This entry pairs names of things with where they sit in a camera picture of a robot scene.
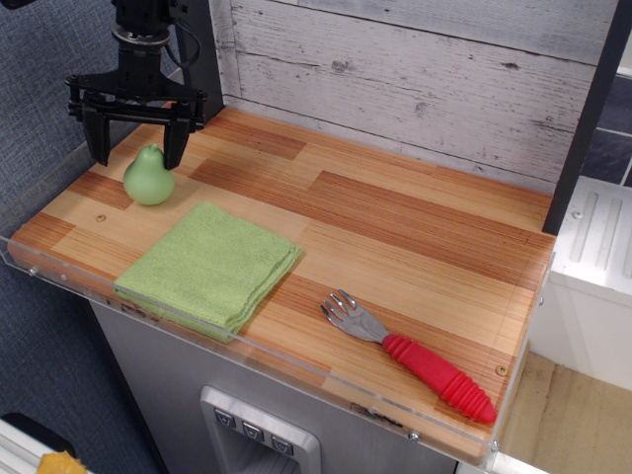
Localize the red handled metal fork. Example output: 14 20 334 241
321 289 498 425

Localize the left dark vertical post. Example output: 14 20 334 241
169 0 224 123

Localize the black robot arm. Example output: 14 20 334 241
65 1 206 170

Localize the green folded rag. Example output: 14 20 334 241
114 202 301 343

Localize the silver dispenser button panel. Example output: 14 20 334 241
199 386 322 473

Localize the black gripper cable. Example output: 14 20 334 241
165 19 202 70

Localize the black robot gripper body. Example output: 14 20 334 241
66 27 206 132

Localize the right dark vertical post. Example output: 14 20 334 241
542 0 631 236

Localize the dark vertical post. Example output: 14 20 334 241
542 0 631 236
169 0 224 123

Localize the yellow black object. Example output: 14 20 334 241
1 413 89 473

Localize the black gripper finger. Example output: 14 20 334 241
82 105 111 166
164 120 190 170

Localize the green toy pear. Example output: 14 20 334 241
123 142 176 205

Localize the grey toy fridge cabinet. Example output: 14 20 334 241
92 303 457 473

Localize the white toy sink unit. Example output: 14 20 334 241
528 177 631 389

